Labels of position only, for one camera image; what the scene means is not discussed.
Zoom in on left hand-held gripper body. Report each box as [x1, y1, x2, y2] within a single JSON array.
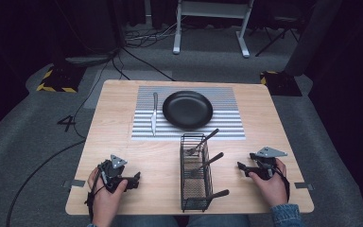
[[97, 153, 133, 194]]

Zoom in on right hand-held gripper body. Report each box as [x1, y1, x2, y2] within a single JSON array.
[[248, 146, 288, 182]]

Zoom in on person's left hand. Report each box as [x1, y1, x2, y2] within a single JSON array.
[[87, 166, 129, 221]]

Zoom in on person's right hand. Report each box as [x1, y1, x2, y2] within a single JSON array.
[[248, 158, 289, 208]]

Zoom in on grey tape piece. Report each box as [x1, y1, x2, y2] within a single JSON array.
[[293, 182, 315, 191], [62, 178, 87, 189]]

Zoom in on grey striped placemat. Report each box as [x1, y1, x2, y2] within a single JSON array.
[[130, 85, 247, 142]]

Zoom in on silver table knife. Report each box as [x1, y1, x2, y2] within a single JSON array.
[[150, 92, 160, 137]]

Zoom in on black yellow striped stand base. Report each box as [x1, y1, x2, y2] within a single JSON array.
[[259, 70, 303, 97], [35, 63, 88, 95]]

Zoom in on black round plate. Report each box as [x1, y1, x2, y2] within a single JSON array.
[[162, 90, 215, 131]]

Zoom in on black tripod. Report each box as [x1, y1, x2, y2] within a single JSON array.
[[251, 17, 301, 58]]

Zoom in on black right gripper strap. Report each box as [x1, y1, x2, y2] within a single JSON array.
[[273, 162, 291, 203]]

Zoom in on black gripper strap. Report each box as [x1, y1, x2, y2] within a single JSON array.
[[273, 162, 291, 203], [84, 169, 106, 222]]

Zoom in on dark-handled spoon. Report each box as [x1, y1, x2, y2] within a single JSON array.
[[190, 151, 226, 178]]

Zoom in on black left gripper strap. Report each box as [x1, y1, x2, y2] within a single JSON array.
[[84, 169, 106, 222]]

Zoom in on dark-handled cutlery piece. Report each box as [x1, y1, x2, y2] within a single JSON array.
[[205, 188, 231, 201]]

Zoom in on dark-handled fork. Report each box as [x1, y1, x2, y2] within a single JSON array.
[[186, 128, 221, 156]]

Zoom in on black wire cutlery basket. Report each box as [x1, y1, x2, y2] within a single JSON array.
[[179, 132, 215, 214]]

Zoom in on long black floor cable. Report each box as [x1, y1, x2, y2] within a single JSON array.
[[5, 46, 125, 227]]

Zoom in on grey slanted post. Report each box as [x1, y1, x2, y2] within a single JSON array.
[[284, 0, 343, 78]]

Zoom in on bundle of floor cables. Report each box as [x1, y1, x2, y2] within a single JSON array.
[[124, 15, 187, 49]]

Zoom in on white desk frame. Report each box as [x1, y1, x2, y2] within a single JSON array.
[[172, 0, 256, 59]]

